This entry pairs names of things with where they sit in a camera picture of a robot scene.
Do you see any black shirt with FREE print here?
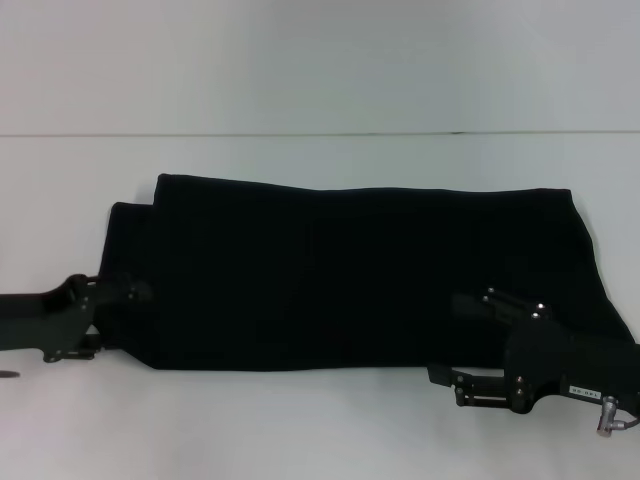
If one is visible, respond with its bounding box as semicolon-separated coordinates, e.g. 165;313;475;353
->
102;172;639;374

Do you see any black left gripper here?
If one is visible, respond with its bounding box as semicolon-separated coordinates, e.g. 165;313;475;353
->
0;273;154;364

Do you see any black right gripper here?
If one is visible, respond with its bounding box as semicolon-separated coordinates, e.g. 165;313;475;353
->
427;285;640;416

